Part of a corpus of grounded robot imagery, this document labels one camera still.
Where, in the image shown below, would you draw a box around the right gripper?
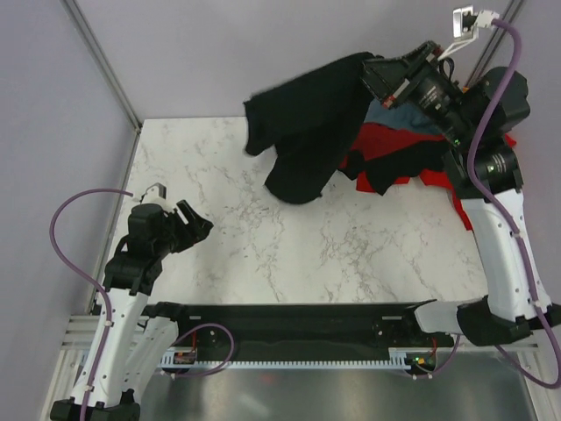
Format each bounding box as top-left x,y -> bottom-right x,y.
350,38 -> 474,144

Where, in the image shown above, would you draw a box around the black t-shirt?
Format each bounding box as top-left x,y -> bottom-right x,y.
338,140 -> 449,196
244,52 -> 373,204

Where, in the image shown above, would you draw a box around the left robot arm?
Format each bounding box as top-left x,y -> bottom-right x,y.
49,199 -> 213,420

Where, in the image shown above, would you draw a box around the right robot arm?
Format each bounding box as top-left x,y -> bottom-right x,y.
362,41 -> 560,346

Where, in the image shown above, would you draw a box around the grey-blue t-shirt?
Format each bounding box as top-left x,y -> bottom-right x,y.
364,101 -> 441,135

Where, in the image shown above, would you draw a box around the red t-shirt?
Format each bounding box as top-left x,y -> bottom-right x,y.
339,122 -> 518,232

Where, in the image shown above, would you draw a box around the black t-shirt in pile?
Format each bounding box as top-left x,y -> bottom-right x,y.
338,140 -> 449,196

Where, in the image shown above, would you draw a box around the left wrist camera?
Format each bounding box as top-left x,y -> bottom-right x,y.
140,182 -> 173,212

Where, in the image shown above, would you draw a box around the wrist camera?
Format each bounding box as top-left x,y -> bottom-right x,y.
437,5 -> 501,61
140,182 -> 173,212

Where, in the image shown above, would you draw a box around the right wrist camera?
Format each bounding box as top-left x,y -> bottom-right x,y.
437,5 -> 501,61

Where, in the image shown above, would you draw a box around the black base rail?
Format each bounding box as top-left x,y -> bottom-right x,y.
143,302 -> 454,361

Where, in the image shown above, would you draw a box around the right aluminium corner post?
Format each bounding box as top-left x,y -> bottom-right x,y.
465,0 -> 527,88

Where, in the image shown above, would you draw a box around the aluminium corner post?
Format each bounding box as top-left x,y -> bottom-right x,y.
59,0 -> 144,132
465,0 -> 527,88

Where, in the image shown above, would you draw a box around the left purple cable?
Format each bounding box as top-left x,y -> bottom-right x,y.
49,188 -> 135,421

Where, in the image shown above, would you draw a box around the aluminium extrusion frame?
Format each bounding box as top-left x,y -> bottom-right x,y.
49,303 -> 560,420

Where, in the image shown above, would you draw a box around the left aluminium corner post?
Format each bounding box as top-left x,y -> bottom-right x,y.
59,0 -> 144,132

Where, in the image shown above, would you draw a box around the white cable duct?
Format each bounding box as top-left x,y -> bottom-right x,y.
158,348 -> 436,370

